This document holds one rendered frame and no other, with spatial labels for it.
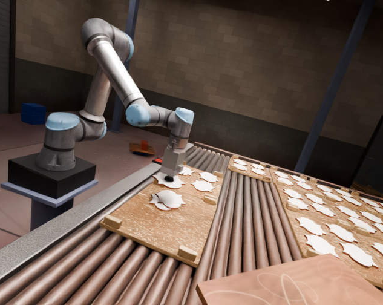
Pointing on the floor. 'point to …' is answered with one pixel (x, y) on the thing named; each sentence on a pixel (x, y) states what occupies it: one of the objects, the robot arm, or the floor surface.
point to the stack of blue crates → (33, 114)
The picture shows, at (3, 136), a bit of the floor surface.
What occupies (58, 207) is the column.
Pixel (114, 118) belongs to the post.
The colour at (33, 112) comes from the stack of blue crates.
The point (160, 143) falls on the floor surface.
